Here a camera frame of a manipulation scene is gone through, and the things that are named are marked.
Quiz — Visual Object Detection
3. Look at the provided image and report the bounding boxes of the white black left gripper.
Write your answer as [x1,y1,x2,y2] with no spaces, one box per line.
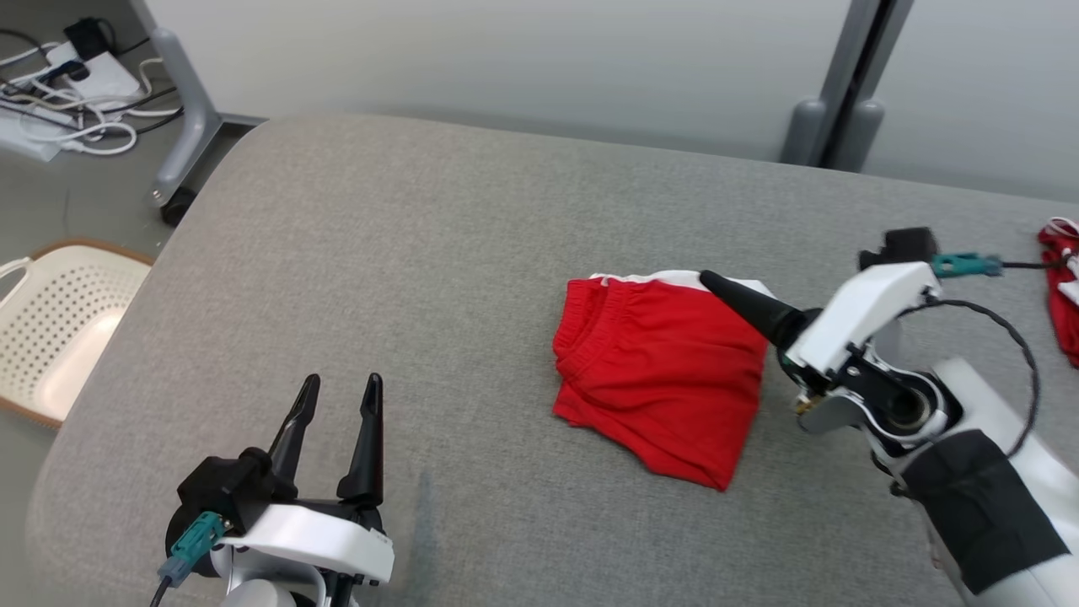
[217,372,397,587]

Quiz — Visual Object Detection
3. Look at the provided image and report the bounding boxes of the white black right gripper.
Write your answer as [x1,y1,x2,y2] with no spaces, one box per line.
[698,260,942,414]

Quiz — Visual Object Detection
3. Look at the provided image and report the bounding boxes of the red white basketball shorts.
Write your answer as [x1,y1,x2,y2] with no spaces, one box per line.
[551,269,781,492]

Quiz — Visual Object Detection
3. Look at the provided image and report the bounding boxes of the red number 23 basketball jersey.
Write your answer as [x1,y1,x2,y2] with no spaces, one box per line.
[1035,216,1079,369]

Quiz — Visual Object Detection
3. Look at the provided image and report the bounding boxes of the black caster wheel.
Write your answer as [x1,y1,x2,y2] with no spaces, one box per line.
[158,185,201,228]

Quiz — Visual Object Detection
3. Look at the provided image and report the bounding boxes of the white perforated laundry basket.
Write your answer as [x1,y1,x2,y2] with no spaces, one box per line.
[0,238,155,431]

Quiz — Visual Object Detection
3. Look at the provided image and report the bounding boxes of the grey metal table leg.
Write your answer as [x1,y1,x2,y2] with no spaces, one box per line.
[126,0,224,210]

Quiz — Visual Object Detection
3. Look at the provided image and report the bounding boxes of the white power strip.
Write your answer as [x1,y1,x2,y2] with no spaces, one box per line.
[42,40,142,104]
[0,99,67,163]

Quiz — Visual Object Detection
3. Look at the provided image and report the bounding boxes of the black power adapter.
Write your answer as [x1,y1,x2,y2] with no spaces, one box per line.
[63,15,117,62]

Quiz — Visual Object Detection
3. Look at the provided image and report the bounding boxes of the teal left camera connector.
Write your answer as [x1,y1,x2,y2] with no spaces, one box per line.
[158,511,230,588]

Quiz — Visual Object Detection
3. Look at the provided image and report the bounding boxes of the teal camera connector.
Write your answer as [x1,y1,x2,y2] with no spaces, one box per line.
[930,250,1006,280]
[158,511,230,588]

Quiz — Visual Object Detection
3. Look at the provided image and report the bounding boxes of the teal right camera connector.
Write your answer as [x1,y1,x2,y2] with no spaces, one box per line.
[930,250,1006,280]

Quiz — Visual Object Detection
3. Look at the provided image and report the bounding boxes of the grey partition post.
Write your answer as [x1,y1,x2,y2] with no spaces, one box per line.
[777,0,917,175]

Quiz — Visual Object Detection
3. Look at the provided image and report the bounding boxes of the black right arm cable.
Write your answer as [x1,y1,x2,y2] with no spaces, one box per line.
[898,258,1050,460]

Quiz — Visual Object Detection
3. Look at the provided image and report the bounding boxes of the white floor cable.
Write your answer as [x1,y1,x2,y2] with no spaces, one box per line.
[0,51,182,158]

